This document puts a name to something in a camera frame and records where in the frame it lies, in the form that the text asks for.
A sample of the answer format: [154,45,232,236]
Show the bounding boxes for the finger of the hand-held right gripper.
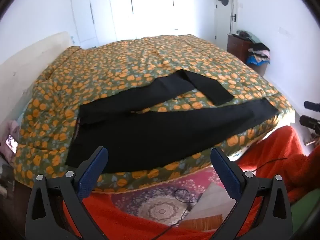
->
[299,114,320,134]
[303,100,320,111]

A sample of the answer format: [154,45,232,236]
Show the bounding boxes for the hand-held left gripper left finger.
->
[25,146,109,240]

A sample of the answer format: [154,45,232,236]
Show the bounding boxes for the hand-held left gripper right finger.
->
[210,147,293,240]

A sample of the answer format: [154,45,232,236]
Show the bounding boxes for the black pants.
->
[65,69,279,174]

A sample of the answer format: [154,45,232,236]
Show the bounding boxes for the person's right forearm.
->
[285,152,320,202]

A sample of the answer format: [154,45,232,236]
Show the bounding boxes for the white paper sheet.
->
[186,181,237,222]

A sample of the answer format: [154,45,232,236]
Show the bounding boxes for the person's orange fleece robe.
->
[61,125,320,240]

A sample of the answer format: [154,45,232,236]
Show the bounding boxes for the patterned pink rug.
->
[110,167,227,228]

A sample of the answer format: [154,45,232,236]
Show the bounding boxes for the pile of folded clothes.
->
[246,42,271,67]

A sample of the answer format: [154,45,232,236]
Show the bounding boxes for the green cloth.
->
[290,189,316,222]

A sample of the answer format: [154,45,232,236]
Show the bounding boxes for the smartphone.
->
[5,134,19,154]

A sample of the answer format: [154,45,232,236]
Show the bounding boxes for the pink cloth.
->
[0,119,21,167]

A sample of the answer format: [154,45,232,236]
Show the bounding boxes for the brown wooden dresser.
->
[227,34,253,61]

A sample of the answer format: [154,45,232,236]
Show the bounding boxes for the grey-green cloth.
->
[231,30,262,44]

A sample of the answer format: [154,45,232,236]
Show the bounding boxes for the orange floral green blanket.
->
[14,34,296,193]

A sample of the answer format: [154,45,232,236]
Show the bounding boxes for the white door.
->
[212,0,238,41]

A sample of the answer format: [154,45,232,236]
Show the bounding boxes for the white wardrobe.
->
[69,0,196,49]

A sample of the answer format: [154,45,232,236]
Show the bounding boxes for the black cable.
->
[147,157,288,240]

